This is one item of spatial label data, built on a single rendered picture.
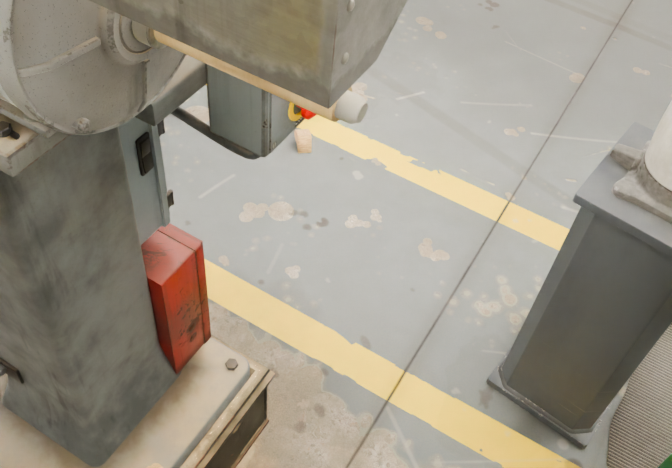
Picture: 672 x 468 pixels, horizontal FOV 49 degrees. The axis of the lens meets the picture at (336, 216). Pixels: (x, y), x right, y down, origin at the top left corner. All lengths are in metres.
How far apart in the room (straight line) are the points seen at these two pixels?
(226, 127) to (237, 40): 0.64
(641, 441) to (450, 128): 1.16
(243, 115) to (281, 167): 1.33
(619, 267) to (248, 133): 0.79
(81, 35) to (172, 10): 0.25
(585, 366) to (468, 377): 0.34
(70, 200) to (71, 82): 0.35
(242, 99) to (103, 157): 0.20
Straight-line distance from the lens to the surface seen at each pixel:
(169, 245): 1.31
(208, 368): 1.53
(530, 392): 1.88
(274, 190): 2.24
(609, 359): 1.66
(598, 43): 3.16
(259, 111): 0.96
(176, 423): 1.49
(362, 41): 0.38
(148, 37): 0.67
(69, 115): 0.69
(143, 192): 1.19
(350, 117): 0.58
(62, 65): 0.66
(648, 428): 2.02
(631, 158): 1.46
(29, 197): 0.95
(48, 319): 1.11
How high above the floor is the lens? 1.63
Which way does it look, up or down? 48 degrees down
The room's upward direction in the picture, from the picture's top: 7 degrees clockwise
